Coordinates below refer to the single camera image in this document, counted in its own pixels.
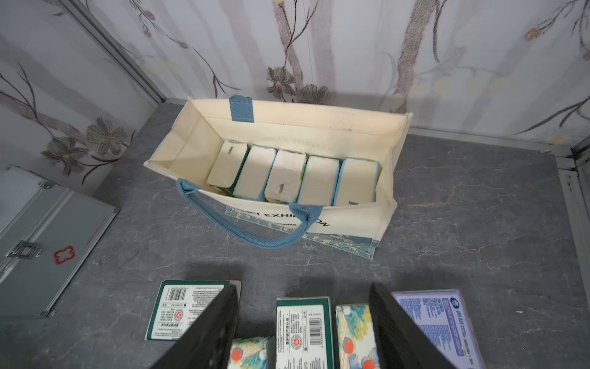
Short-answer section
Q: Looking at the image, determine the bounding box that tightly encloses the purple tissue pack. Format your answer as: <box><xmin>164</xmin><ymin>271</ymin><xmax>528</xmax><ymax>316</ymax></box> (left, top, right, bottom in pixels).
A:
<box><xmin>393</xmin><ymin>290</ymin><xmax>485</xmax><ymax>368</ymax></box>

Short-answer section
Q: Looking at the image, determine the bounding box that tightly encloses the floral cartoon tissue pack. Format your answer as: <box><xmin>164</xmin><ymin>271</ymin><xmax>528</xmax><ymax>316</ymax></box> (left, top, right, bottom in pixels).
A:
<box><xmin>207</xmin><ymin>141</ymin><xmax>249</xmax><ymax>188</ymax></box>

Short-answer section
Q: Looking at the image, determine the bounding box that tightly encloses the cream canvas tote bag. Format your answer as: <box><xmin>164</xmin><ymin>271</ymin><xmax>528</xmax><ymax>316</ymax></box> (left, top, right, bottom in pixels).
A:
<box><xmin>145</xmin><ymin>95</ymin><xmax>413</xmax><ymax>258</ymax></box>

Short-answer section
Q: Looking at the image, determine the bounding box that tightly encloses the green white tissue pack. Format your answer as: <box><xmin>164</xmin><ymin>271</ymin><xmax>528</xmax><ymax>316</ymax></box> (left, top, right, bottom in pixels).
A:
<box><xmin>145</xmin><ymin>280</ymin><xmax>242</xmax><ymax>341</ymax></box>
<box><xmin>275</xmin><ymin>297</ymin><xmax>335</xmax><ymax>369</ymax></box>
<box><xmin>264</xmin><ymin>149</ymin><xmax>307</xmax><ymax>204</ymax></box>

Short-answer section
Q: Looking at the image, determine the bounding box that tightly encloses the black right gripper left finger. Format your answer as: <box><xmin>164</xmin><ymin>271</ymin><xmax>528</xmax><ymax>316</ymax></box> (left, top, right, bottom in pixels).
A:
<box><xmin>151</xmin><ymin>284</ymin><xmax>239</xmax><ymax>369</ymax></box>

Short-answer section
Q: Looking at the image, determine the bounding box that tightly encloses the green white tissue pack front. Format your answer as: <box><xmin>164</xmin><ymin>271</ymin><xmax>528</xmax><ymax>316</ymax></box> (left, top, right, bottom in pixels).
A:
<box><xmin>275</xmin><ymin>297</ymin><xmax>335</xmax><ymax>369</ymax></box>

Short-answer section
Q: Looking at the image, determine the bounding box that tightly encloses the cartoon elephant tissue pack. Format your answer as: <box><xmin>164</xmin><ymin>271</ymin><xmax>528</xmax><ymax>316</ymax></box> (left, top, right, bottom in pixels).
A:
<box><xmin>335</xmin><ymin>304</ymin><xmax>380</xmax><ymax>369</ymax></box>

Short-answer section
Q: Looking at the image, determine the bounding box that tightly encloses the silver metal case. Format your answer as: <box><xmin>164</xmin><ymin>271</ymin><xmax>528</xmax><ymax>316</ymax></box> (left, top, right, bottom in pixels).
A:
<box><xmin>1</xmin><ymin>166</ymin><xmax>119</xmax><ymax>321</ymax></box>

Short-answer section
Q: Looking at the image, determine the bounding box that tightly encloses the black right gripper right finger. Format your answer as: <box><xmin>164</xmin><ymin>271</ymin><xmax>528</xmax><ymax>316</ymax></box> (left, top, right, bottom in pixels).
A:
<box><xmin>368</xmin><ymin>282</ymin><xmax>453</xmax><ymax>368</ymax></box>

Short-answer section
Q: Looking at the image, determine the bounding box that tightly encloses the light blue tissue pack front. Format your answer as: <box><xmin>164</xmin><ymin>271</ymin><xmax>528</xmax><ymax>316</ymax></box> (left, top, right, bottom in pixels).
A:
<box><xmin>233</xmin><ymin>145</ymin><xmax>277</xmax><ymax>201</ymax></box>

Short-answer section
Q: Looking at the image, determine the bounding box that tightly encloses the light blue purple-logo tissue pack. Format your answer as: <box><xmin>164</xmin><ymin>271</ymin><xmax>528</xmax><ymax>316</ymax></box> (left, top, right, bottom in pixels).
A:
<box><xmin>297</xmin><ymin>156</ymin><xmax>340</xmax><ymax>207</ymax></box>

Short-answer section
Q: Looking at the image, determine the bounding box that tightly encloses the green white tissue pack back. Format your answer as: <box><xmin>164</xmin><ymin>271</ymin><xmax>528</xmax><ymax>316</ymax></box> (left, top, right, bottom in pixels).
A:
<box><xmin>145</xmin><ymin>280</ymin><xmax>242</xmax><ymax>341</ymax></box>

